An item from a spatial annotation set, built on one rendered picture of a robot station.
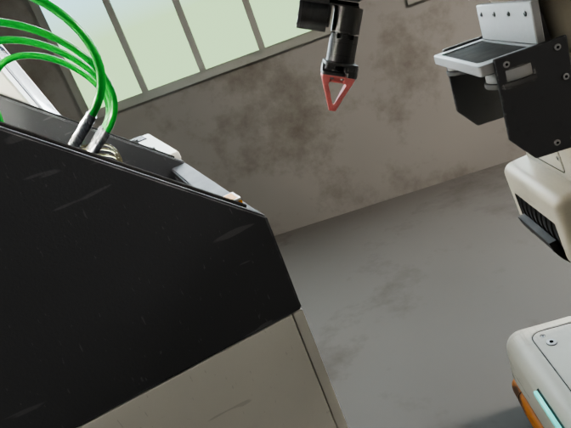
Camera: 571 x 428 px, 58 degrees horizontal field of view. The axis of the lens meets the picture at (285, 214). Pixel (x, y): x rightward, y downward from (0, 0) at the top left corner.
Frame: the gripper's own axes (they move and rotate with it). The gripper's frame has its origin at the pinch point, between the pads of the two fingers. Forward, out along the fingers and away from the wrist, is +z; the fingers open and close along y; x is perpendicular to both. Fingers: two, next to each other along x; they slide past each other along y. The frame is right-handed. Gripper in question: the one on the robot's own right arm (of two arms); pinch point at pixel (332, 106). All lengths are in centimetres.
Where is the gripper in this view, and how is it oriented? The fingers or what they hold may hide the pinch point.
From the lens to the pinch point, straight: 110.9
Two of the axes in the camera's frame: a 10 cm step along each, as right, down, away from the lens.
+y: -0.1, 3.5, -9.4
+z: -1.3, 9.3, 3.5
